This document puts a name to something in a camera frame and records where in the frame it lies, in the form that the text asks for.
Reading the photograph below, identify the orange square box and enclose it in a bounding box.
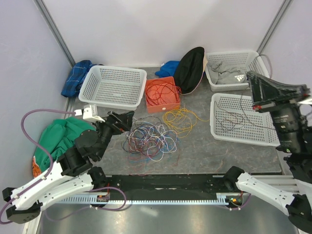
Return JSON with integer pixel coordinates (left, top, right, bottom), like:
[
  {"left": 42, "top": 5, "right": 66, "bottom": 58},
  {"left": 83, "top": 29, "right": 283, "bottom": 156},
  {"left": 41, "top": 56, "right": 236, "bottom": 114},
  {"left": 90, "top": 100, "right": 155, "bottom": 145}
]
[{"left": 144, "top": 77, "right": 180, "bottom": 114}]

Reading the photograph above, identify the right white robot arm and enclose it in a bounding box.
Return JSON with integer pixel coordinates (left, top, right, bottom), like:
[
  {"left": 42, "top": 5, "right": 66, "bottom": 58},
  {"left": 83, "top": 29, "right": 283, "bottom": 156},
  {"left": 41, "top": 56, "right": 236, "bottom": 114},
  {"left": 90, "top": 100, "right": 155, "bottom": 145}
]
[{"left": 223, "top": 71, "right": 312, "bottom": 234}]

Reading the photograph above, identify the left white plastic basket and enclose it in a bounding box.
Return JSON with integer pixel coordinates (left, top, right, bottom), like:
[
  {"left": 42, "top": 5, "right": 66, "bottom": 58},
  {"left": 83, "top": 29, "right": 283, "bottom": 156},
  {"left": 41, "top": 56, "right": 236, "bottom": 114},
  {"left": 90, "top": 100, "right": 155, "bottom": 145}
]
[{"left": 78, "top": 65, "right": 147, "bottom": 111}]

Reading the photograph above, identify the tangled multicolour wire pile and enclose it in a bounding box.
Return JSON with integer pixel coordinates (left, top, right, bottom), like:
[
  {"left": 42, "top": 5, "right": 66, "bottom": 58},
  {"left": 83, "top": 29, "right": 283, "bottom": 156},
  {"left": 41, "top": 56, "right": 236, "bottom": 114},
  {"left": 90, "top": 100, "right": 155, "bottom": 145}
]
[{"left": 121, "top": 117, "right": 181, "bottom": 171}]

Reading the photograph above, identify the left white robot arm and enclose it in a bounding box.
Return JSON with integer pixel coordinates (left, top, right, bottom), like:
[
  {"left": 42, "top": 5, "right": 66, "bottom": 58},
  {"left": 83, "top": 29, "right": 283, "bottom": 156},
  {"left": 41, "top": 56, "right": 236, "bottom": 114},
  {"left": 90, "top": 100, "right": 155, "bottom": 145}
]
[{"left": 0, "top": 108, "right": 135, "bottom": 225}]

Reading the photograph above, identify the brown wire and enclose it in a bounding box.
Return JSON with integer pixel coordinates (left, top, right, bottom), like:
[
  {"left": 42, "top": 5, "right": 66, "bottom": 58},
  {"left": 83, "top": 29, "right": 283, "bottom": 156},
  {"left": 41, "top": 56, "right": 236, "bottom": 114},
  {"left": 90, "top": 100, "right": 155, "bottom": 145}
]
[{"left": 213, "top": 54, "right": 277, "bottom": 132}]

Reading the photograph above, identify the green shirt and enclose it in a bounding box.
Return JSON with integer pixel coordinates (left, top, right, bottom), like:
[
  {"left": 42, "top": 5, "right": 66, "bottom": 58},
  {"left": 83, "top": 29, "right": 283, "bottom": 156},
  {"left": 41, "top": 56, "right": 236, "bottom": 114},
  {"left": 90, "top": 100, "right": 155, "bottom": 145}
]
[{"left": 32, "top": 117, "right": 95, "bottom": 177}]

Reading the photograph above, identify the yellow wire bundle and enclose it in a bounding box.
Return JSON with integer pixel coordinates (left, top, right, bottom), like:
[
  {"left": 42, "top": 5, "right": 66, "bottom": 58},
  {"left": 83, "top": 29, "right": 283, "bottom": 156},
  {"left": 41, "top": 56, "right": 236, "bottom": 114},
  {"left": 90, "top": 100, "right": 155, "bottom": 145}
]
[{"left": 162, "top": 107, "right": 210, "bottom": 138}]

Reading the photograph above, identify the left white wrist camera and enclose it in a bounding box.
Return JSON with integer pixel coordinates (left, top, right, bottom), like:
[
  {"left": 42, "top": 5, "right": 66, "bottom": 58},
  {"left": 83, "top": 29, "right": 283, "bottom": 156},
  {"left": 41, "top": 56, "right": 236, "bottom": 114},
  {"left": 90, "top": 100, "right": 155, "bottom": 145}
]
[{"left": 74, "top": 104, "right": 105, "bottom": 123}]

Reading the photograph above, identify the blue plaid cloth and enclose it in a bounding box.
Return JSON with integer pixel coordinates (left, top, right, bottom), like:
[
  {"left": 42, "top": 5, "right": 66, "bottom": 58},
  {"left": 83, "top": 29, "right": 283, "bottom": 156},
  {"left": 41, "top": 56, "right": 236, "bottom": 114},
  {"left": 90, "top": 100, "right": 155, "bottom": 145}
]
[{"left": 61, "top": 60, "right": 102, "bottom": 98}]

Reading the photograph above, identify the far right white basket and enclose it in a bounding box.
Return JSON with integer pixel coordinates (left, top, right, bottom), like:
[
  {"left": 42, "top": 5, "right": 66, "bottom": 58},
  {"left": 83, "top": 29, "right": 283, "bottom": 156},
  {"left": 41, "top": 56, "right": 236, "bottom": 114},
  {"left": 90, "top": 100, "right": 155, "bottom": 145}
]
[{"left": 205, "top": 50, "right": 270, "bottom": 92}]

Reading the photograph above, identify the bright blue cloth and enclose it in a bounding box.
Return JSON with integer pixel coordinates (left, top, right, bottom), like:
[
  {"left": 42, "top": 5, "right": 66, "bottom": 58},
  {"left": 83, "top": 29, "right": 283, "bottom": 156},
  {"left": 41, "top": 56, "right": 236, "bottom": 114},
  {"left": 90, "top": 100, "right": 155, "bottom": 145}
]
[{"left": 155, "top": 60, "right": 179, "bottom": 78}]

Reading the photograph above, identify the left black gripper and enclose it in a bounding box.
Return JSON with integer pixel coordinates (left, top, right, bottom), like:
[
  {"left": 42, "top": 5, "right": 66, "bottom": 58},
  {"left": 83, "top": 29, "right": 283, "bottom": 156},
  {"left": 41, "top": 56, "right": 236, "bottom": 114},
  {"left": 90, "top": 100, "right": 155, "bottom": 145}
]
[{"left": 93, "top": 110, "right": 135, "bottom": 160}]

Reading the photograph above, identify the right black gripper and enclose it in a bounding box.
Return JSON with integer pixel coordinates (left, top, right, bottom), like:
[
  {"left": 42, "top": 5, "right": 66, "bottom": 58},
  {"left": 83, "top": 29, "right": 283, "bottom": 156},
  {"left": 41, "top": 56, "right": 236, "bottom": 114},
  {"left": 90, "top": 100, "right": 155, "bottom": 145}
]
[{"left": 246, "top": 69, "right": 309, "bottom": 151}]

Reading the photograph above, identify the black bucket hat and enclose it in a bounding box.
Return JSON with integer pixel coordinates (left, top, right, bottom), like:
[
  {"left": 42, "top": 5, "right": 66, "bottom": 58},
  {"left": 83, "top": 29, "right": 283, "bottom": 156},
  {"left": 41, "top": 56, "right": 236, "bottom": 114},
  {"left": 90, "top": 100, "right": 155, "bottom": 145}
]
[{"left": 173, "top": 47, "right": 207, "bottom": 95}]

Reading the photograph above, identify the grey adidas garment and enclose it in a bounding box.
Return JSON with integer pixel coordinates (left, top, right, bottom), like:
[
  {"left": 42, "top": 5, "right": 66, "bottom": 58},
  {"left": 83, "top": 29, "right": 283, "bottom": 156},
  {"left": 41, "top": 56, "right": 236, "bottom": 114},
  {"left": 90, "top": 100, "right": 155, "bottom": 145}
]
[{"left": 208, "top": 61, "right": 247, "bottom": 85}]

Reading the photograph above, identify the slotted cable duct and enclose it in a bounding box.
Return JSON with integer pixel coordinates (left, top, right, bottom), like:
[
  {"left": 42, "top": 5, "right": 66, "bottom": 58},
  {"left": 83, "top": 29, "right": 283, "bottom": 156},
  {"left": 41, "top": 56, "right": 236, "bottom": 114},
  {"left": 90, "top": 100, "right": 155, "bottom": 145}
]
[{"left": 58, "top": 190, "right": 242, "bottom": 205}]

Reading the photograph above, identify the red wire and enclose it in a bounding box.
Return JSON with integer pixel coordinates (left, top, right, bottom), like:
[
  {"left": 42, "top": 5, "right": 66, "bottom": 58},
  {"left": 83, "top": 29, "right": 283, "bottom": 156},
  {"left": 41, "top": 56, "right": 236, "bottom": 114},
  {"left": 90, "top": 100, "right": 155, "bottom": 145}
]
[{"left": 146, "top": 80, "right": 182, "bottom": 107}]

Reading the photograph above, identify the near right white basket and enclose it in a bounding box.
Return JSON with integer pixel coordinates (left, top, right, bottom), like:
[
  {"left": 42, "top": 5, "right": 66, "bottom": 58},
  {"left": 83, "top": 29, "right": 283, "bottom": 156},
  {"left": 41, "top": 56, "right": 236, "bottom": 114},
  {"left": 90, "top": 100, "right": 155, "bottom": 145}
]
[{"left": 210, "top": 93, "right": 280, "bottom": 147}]

